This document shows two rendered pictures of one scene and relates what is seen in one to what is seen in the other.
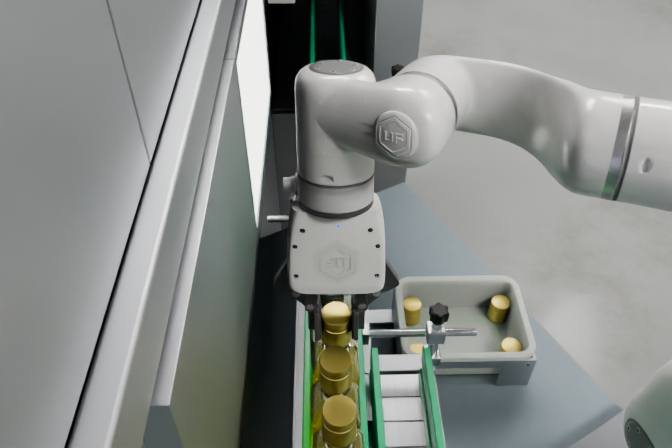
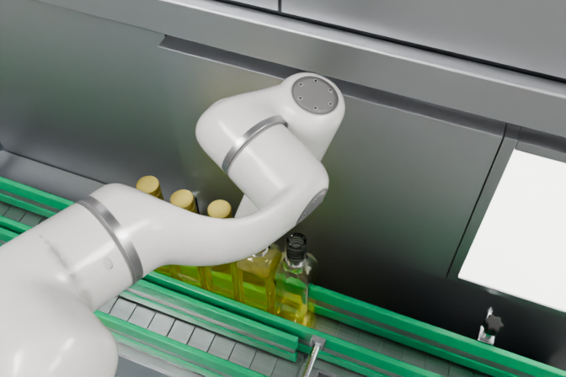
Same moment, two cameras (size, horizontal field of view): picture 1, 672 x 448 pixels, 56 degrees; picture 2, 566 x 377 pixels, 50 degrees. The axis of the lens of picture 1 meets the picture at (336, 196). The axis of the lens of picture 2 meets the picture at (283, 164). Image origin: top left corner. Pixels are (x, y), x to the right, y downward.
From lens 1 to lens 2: 0.78 m
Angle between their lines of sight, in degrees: 70
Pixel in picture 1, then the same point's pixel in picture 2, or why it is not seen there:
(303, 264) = not seen: hidden behind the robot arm
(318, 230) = not seen: hidden behind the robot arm
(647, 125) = (72, 209)
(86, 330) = not seen: outside the picture
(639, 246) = not seen: outside the picture
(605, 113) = (106, 192)
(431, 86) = (235, 124)
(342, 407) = (182, 200)
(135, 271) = (197, 1)
